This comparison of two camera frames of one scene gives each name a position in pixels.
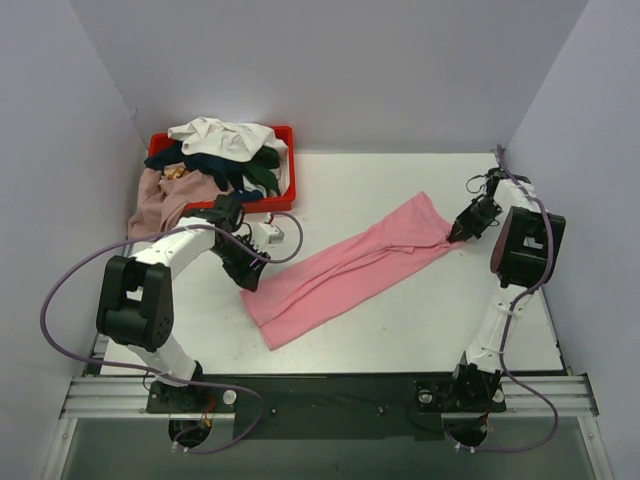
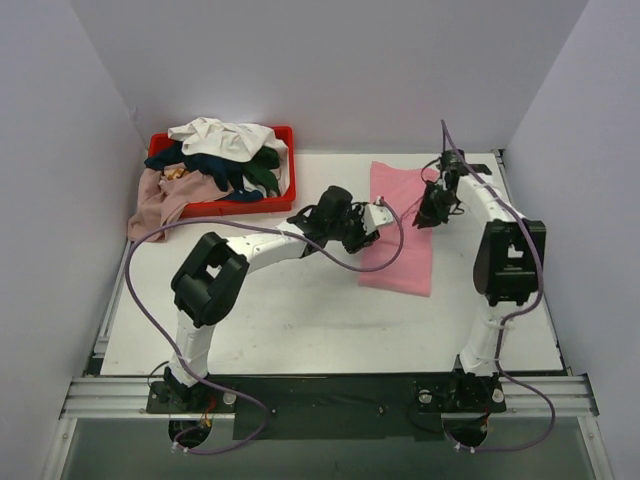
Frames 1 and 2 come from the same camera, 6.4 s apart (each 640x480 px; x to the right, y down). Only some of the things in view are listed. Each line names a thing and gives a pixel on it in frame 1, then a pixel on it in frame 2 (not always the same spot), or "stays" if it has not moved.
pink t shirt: [410, 228] -> [412, 272]
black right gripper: [470, 220] -> [432, 203]
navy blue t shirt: [228, 174] stays
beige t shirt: [159, 202] stays
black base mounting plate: [329, 407] stays
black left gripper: [242, 257] -> [360, 232]
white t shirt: [230, 141] stays
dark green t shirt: [258, 170] stays
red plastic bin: [279, 202] stays
